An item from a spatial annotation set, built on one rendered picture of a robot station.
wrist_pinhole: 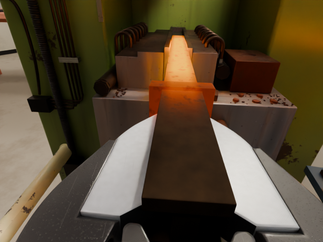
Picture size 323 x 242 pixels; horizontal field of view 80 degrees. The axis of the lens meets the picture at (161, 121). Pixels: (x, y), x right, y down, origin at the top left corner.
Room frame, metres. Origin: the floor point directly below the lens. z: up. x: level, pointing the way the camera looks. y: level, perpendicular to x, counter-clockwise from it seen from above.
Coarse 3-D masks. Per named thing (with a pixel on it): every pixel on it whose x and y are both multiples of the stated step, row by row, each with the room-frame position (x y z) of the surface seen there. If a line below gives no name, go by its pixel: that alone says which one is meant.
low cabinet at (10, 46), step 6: (0, 24) 4.77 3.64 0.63; (6, 24) 4.87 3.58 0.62; (0, 30) 4.74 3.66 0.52; (6, 30) 4.84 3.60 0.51; (0, 36) 4.70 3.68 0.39; (6, 36) 4.80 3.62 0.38; (0, 42) 4.66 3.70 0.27; (6, 42) 4.76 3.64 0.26; (12, 42) 4.88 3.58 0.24; (0, 48) 4.62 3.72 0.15; (6, 48) 4.72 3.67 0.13; (12, 48) 4.84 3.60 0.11; (0, 54) 4.61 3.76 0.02
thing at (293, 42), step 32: (256, 0) 0.68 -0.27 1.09; (288, 0) 0.51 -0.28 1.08; (320, 0) 0.51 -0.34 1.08; (256, 32) 0.62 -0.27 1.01; (288, 32) 0.51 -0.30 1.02; (320, 32) 0.51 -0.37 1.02; (288, 64) 0.51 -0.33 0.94; (320, 64) 0.51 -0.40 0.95; (288, 96) 0.51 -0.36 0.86; (320, 96) 0.50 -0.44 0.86; (320, 128) 0.50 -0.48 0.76; (288, 160) 0.50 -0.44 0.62
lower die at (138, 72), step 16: (160, 32) 0.72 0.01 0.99; (192, 32) 0.72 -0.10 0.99; (128, 48) 0.47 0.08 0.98; (144, 48) 0.42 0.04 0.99; (160, 48) 0.43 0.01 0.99; (192, 48) 0.39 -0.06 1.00; (208, 48) 0.43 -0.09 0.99; (128, 64) 0.39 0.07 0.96; (144, 64) 0.39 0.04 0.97; (160, 64) 0.39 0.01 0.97; (192, 64) 0.39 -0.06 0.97; (208, 64) 0.38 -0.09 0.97; (128, 80) 0.39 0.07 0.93; (144, 80) 0.39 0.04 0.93; (160, 80) 0.39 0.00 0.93; (208, 80) 0.38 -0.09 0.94
